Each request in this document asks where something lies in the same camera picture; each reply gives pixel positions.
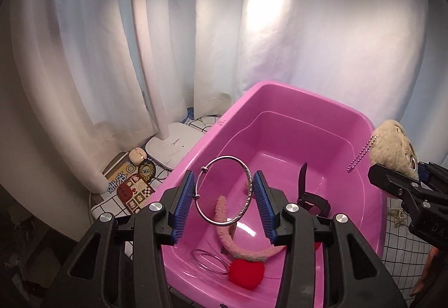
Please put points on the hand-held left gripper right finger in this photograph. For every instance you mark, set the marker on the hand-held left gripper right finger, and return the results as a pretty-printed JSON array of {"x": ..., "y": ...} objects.
[{"x": 264, "y": 210}]

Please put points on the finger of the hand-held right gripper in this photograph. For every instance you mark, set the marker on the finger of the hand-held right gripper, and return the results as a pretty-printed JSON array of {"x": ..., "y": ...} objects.
[
  {"x": 432, "y": 171},
  {"x": 395, "y": 182}
]

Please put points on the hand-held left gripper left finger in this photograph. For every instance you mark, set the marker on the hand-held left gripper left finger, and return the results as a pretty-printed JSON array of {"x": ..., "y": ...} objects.
[{"x": 182, "y": 210}]

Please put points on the large silver bangle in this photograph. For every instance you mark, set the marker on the large silver bangle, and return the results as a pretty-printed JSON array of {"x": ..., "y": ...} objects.
[{"x": 250, "y": 190}]

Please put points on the pink fuzzy strawberry headband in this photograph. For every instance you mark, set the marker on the pink fuzzy strawberry headband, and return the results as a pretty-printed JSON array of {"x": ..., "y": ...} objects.
[{"x": 224, "y": 220}]

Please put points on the small thin silver bangle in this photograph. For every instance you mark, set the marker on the small thin silver bangle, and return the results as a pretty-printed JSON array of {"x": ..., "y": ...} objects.
[{"x": 201, "y": 252}]

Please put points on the black studded wristband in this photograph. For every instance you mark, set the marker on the black studded wristband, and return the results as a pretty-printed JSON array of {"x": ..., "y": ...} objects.
[{"x": 301, "y": 178}]

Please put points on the pink plastic bin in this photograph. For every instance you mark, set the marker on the pink plastic bin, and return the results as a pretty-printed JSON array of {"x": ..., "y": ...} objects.
[{"x": 297, "y": 126}]

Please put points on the person's right hand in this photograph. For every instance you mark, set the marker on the person's right hand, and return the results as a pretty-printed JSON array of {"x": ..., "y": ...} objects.
[{"x": 425, "y": 273}]

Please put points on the pearl hair claw clip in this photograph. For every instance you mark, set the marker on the pearl hair claw clip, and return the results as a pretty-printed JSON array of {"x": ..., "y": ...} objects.
[{"x": 397, "y": 217}]

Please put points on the patterned card packets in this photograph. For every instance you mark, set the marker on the patterned card packets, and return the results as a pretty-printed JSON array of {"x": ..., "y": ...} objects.
[{"x": 133, "y": 196}]

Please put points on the round black badge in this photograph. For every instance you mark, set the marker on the round black badge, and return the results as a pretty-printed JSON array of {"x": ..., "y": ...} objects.
[{"x": 146, "y": 170}]

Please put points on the white desk lamp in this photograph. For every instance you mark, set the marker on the white desk lamp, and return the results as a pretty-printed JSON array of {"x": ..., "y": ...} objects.
[{"x": 175, "y": 143}]

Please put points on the beige earbud case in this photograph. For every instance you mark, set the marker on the beige earbud case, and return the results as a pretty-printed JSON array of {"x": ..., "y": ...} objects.
[{"x": 136, "y": 155}]

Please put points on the blue plastic object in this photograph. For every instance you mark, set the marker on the blue plastic object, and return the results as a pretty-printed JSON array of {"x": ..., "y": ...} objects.
[{"x": 189, "y": 116}]

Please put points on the white curtain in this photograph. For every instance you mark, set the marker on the white curtain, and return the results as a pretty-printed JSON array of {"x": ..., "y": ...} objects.
[{"x": 70, "y": 66}]

